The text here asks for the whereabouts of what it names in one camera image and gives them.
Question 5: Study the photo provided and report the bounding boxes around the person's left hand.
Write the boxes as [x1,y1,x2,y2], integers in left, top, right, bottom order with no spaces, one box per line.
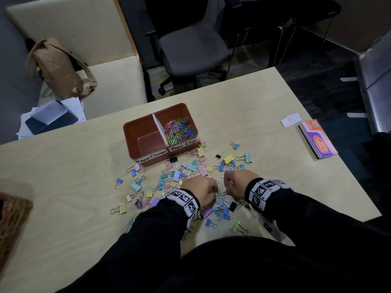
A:
[180,175,219,210]

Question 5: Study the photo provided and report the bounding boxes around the person's right hand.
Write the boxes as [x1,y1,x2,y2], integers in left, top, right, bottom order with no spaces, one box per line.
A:
[224,169,260,201]

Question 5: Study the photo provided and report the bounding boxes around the person's left forearm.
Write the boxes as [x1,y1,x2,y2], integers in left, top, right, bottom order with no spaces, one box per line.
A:
[56,197,200,293]

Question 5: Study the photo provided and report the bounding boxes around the person's right forearm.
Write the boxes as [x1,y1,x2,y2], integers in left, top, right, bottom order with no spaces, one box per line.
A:
[260,188,391,272]

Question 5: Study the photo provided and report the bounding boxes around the left wrist marker band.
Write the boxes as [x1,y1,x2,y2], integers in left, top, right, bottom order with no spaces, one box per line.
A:
[166,188,200,229]

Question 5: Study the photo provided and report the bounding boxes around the wrist marker band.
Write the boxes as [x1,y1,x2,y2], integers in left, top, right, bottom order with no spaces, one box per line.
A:
[245,178,291,213]
[166,188,200,229]

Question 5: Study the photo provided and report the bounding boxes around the right wrist marker band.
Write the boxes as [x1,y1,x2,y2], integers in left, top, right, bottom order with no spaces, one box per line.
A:
[245,178,291,213]

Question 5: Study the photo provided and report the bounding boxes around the scattered coloured binder clips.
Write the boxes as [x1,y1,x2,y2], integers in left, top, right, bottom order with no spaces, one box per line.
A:
[110,140,254,237]

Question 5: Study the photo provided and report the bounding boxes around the pile of coloured paper clips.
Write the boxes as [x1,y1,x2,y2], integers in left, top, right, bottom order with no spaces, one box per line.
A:
[163,118,196,146]

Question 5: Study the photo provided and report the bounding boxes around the person's black clothing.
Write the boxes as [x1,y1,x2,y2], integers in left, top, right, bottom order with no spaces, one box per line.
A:
[154,235,391,293]

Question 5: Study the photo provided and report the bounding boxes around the brown divided plastic box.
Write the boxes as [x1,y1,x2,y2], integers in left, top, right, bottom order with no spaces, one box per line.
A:
[123,103,200,167]

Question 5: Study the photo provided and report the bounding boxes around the small white card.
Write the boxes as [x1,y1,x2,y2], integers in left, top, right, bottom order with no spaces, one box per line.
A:
[281,113,302,128]

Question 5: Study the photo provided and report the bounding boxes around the orange rectangular box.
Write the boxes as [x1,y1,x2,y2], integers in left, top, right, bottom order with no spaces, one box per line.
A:
[299,119,338,159]

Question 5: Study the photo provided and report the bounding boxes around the grey office chair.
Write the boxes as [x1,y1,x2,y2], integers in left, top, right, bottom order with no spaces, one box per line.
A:
[143,0,242,96]

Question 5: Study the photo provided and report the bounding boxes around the stack of white papers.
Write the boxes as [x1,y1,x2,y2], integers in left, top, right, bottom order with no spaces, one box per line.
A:
[17,97,87,140]

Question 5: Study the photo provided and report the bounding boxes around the dark blue folder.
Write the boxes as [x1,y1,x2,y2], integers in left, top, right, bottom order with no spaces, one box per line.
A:
[25,101,79,135]

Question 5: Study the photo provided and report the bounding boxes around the tan quilted bag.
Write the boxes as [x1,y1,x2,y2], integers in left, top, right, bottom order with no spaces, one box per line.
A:
[27,38,98,100]

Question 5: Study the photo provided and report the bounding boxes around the cream upholstered seat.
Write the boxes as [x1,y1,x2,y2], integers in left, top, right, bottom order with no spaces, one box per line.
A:
[6,0,148,120]

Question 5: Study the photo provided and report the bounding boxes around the brown wicker basket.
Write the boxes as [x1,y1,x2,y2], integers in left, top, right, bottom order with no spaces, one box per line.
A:
[0,192,33,273]

